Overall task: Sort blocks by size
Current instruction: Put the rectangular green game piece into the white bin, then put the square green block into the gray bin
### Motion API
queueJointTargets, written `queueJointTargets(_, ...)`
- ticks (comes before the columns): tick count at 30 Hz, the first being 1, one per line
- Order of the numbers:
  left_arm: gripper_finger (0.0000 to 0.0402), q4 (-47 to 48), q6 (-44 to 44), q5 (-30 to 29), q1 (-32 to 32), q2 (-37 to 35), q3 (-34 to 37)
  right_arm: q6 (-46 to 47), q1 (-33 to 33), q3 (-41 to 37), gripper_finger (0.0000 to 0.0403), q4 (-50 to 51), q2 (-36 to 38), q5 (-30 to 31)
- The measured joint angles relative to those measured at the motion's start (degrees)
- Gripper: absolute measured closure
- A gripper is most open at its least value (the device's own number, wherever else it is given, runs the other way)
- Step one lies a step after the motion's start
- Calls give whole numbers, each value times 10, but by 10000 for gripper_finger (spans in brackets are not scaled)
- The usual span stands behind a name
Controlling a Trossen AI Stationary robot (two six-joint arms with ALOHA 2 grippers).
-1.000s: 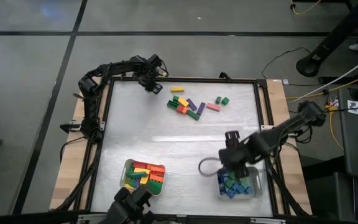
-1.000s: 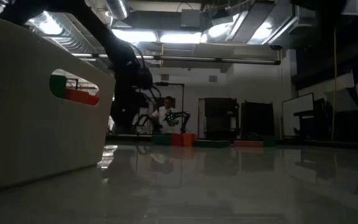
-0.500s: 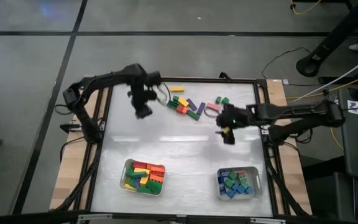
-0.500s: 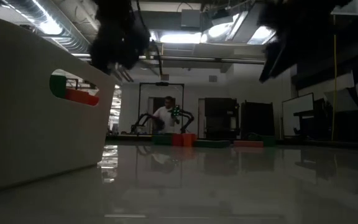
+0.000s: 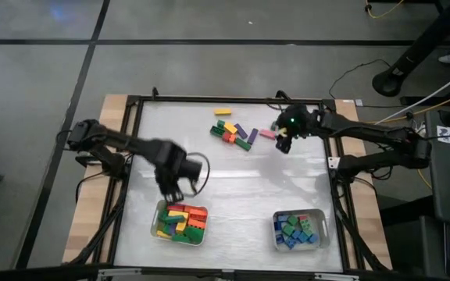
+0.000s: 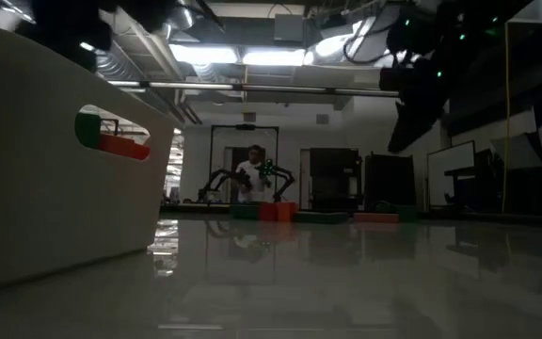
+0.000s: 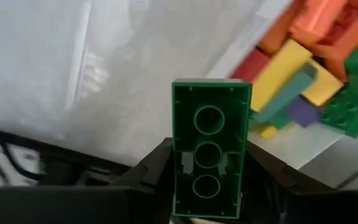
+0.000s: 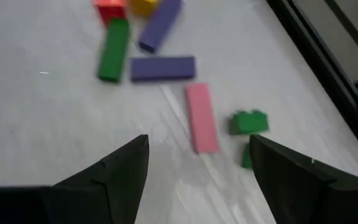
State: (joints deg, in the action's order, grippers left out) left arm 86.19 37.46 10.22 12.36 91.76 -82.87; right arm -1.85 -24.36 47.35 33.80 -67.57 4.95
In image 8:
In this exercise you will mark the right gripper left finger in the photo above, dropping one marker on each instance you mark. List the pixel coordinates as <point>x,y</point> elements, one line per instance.
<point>123,186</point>

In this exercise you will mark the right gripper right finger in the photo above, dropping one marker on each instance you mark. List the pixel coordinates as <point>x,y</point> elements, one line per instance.
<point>291,193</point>

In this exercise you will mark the green long block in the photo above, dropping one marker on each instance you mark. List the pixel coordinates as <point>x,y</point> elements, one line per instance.
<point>113,49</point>
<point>246,156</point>

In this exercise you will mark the small green brick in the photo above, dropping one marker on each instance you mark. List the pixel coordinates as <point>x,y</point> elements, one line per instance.
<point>249,122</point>

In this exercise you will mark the pink long block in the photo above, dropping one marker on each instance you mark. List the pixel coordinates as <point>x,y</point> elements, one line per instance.
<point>201,117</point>

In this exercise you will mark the purple long block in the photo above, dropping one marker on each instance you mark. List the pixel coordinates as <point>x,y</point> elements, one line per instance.
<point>162,68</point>
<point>160,25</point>

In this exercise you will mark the small red brick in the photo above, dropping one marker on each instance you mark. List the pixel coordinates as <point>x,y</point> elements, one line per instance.
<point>110,11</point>

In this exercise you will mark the yellow long block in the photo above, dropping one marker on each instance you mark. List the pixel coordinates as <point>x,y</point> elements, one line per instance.
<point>143,6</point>

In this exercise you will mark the black metal table frame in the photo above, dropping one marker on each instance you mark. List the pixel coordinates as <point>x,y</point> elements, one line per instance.
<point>322,59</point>

